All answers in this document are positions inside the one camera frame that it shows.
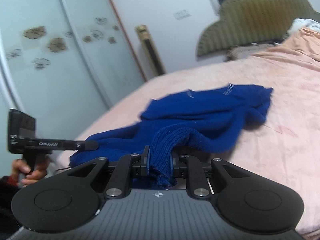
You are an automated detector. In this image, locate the blue knit sweater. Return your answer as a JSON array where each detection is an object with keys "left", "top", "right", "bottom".
[{"left": 70, "top": 84, "right": 273, "bottom": 189}]

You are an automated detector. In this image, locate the person's left hand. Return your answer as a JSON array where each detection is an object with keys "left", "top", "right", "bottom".
[{"left": 11, "top": 157, "right": 50, "bottom": 187}]

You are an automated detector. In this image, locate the white floral wardrobe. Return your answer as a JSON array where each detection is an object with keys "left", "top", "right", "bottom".
[{"left": 0, "top": 0, "right": 148, "bottom": 140}]

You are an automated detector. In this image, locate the gold tower fan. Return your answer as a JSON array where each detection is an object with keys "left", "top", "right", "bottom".
[{"left": 135, "top": 24, "right": 167, "bottom": 76}]

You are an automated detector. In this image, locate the pink floral bed sheet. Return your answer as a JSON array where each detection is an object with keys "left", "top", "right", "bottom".
[{"left": 53, "top": 49, "right": 320, "bottom": 239}]

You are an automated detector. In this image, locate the brown patterned pillow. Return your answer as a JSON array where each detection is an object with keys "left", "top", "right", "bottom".
[{"left": 225, "top": 43, "right": 274, "bottom": 62}]

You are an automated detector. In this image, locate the olive striped headboard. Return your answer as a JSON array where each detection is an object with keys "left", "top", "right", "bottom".
[{"left": 196, "top": 0, "right": 319, "bottom": 57}]

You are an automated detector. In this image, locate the orange pink blanket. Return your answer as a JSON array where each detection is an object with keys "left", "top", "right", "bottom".
[{"left": 253, "top": 27, "right": 319, "bottom": 63}]

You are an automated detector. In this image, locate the white crumpled bedding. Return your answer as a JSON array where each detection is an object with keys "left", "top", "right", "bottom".
[{"left": 287, "top": 18, "right": 320, "bottom": 36}]

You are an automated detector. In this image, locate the white wall switch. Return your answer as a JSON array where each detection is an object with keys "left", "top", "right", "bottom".
[{"left": 173, "top": 9, "right": 191, "bottom": 21}]

